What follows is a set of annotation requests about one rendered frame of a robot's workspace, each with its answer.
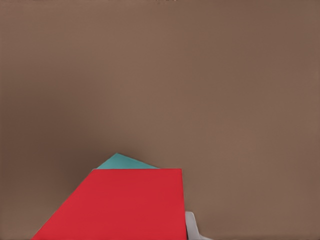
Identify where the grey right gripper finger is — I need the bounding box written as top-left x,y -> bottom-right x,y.
184,211 -> 213,240

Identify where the red wooden cube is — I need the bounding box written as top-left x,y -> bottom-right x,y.
30,168 -> 189,240

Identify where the blue wooden cube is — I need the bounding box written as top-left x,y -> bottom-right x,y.
96,152 -> 161,170

